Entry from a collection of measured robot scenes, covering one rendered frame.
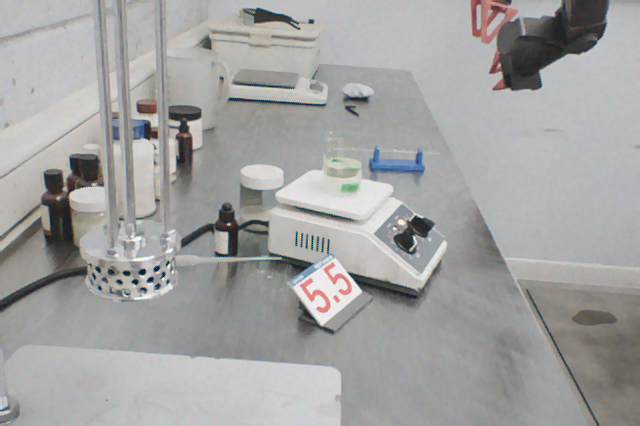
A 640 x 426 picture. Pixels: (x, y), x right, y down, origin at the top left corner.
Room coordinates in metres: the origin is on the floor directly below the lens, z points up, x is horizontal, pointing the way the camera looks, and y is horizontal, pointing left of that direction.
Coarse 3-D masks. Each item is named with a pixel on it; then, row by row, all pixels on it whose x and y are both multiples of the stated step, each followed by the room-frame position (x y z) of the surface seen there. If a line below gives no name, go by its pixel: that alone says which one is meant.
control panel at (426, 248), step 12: (396, 216) 0.77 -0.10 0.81; (408, 216) 0.79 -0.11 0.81; (384, 228) 0.73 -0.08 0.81; (384, 240) 0.70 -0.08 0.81; (420, 240) 0.75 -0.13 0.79; (432, 240) 0.77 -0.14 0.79; (396, 252) 0.69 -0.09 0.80; (420, 252) 0.72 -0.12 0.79; (432, 252) 0.74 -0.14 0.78; (420, 264) 0.70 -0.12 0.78
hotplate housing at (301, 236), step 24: (288, 216) 0.74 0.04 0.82; (312, 216) 0.73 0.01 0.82; (336, 216) 0.74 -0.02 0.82; (384, 216) 0.76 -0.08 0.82; (288, 240) 0.74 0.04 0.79; (312, 240) 0.72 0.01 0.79; (336, 240) 0.71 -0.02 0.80; (360, 240) 0.70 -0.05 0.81; (312, 264) 0.73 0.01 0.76; (360, 264) 0.70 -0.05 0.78; (384, 264) 0.69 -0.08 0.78; (408, 264) 0.68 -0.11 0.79; (432, 264) 0.72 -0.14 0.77; (408, 288) 0.68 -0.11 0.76
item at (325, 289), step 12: (336, 264) 0.69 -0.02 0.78; (312, 276) 0.65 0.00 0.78; (324, 276) 0.66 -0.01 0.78; (336, 276) 0.67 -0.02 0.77; (300, 288) 0.62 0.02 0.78; (312, 288) 0.63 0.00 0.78; (324, 288) 0.64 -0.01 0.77; (336, 288) 0.65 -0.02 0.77; (348, 288) 0.67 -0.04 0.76; (312, 300) 0.62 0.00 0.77; (324, 300) 0.63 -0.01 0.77; (336, 300) 0.64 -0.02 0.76; (324, 312) 0.61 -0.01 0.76
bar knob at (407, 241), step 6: (408, 228) 0.72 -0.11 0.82; (396, 234) 0.72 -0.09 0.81; (402, 234) 0.73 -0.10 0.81; (408, 234) 0.72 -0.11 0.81; (414, 234) 0.72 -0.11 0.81; (396, 240) 0.71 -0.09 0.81; (402, 240) 0.72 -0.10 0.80; (408, 240) 0.71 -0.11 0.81; (414, 240) 0.71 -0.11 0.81; (402, 246) 0.71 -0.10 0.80; (408, 246) 0.70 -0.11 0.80; (414, 246) 0.70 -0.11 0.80; (408, 252) 0.70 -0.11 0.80; (414, 252) 0.71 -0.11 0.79
